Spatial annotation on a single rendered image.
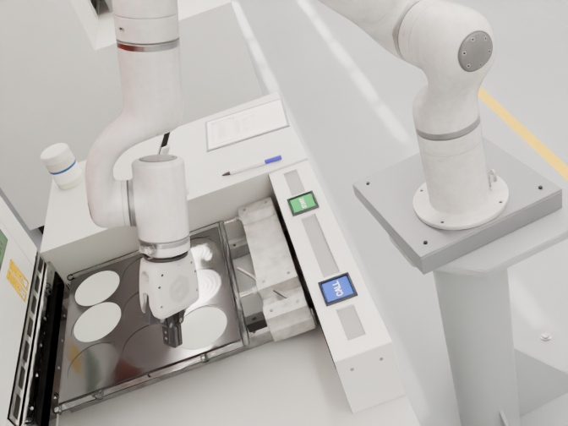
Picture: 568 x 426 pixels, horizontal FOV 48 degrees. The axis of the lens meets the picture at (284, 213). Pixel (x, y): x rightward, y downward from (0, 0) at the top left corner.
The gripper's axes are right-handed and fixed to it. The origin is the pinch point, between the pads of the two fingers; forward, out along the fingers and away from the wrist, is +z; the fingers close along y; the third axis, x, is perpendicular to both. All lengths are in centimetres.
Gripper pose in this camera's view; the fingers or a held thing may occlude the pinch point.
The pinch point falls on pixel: (172, 334)
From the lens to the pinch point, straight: 115.7
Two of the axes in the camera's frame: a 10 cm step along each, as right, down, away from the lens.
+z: 0.2, 9.5, 3.0
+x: -8.0, -1.6, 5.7
